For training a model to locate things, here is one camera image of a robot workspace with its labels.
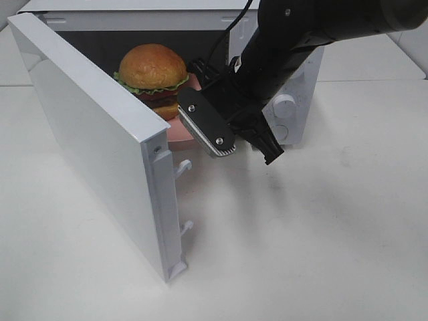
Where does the lower white microwave knob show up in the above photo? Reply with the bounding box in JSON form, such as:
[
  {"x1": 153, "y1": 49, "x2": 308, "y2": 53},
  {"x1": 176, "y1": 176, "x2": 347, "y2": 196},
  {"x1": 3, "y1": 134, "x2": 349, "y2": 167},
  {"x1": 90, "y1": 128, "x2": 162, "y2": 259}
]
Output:
[{"x1": 272, "y1": 94, "x2": 297, "y2": 118}]

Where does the round white door button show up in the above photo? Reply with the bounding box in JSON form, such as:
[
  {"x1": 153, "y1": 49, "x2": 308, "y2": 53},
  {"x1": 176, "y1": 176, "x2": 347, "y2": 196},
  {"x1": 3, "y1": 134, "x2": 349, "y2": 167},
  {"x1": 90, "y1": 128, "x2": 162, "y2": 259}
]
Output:
[{"x1": 272, "y1": 125, "x2": 288, "y2": 142}]

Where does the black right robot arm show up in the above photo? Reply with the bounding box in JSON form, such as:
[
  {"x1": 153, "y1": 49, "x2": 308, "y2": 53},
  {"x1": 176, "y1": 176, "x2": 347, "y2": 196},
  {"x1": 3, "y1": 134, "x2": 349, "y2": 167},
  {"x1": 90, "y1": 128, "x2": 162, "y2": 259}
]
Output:
[{"x1": 178, "y1": 1, "x2": 427, "y2": 164}]

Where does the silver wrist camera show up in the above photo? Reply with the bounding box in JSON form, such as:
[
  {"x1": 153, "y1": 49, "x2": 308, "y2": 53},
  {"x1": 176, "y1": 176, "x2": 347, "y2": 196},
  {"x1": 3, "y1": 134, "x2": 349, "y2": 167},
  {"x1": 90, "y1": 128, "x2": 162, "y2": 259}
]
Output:
[{"x1": 177, "y1": 88, "x2": 236, "y2": 158}]

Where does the pink round plate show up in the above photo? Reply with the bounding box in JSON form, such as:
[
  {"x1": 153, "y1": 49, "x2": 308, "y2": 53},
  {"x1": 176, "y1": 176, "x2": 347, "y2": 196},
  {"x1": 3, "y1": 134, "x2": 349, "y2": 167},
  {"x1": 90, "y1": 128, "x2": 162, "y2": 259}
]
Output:
[{"x1": 167, "y1": 73, "x2": 201, "y2": 151}]

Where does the white microwave oven body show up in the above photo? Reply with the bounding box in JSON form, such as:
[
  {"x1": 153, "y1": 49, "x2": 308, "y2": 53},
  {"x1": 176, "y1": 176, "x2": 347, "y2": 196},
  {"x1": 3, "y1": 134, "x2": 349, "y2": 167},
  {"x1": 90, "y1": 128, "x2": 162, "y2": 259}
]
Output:
[{"x1": 8, "y1": 1, "x2": 324, "y2": 145}]

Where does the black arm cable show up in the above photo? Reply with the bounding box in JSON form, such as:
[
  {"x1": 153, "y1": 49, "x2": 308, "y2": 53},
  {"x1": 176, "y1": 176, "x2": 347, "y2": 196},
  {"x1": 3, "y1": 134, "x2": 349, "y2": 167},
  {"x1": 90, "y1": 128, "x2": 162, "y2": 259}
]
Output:
[{"x1": 209, "y1": 0, "x2": 255, "y2": 64}]

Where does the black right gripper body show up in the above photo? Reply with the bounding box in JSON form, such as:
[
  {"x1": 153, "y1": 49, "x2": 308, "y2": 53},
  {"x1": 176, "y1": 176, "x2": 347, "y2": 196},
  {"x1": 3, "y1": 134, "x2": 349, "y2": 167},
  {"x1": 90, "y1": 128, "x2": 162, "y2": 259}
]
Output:
[{"x1": 200, "y1": 56, "x2": 264, "y2": 137}]

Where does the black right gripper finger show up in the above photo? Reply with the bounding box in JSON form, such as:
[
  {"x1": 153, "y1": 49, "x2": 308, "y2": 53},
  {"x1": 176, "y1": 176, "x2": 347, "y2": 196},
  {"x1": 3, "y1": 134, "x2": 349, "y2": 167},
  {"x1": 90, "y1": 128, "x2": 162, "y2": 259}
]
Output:
[
  {"x1": 187, "y1": 58, "x2": 217, "y2": 88},
  {"x1": 233, "y1": 112, "x2": 284, "y2": 165}
]

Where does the white microwave door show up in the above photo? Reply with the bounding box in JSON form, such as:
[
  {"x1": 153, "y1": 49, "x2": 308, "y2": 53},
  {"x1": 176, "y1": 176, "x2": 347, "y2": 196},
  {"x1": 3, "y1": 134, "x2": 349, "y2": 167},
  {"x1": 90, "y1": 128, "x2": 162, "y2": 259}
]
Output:
[{"x1": 8, "y1": 13, "x2": 192, "y2": 281}]

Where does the toy burger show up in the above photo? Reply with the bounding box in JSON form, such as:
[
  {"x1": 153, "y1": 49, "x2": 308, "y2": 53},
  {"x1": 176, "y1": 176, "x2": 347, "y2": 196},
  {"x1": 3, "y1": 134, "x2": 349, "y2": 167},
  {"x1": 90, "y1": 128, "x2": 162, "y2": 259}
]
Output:
[{"x1": 113, "y1": 43, "x2": 190, "y2": 121}]

